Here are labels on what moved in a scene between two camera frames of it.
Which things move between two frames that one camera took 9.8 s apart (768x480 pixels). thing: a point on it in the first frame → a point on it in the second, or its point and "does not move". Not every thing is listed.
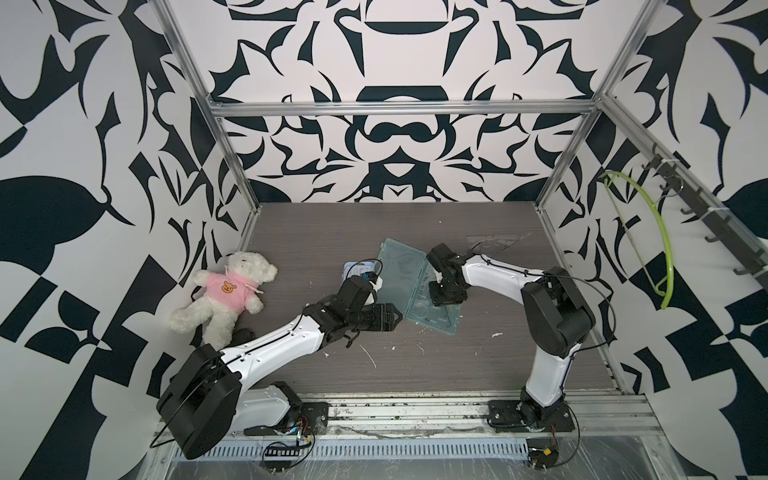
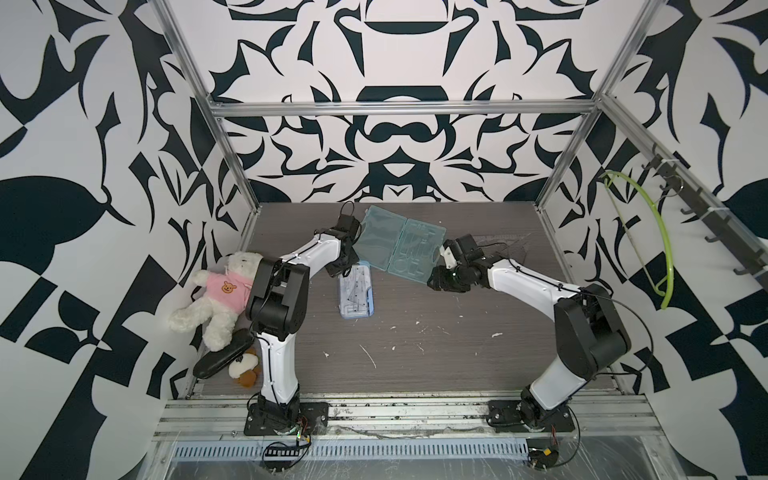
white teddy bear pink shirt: (227, 294) does not move
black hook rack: (725, 229) does not move
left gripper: (386, 322) → (354, 259)
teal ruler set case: (406, 277) → (404, 247)
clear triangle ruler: (491, 244) does not move
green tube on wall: (670, 265) does not move
